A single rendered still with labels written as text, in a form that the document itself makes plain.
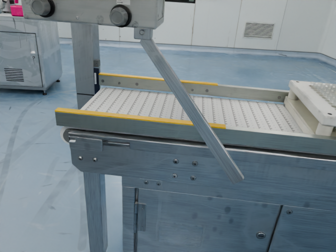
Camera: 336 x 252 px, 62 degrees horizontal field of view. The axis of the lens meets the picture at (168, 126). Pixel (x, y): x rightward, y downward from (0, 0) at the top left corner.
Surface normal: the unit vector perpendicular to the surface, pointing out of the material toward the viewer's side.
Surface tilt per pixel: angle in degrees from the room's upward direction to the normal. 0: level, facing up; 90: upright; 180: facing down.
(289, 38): 90
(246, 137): 90
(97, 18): 90
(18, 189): 0
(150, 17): 90
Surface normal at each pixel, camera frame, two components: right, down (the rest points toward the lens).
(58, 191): 0.07, -0.89
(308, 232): -0.11, 0.43
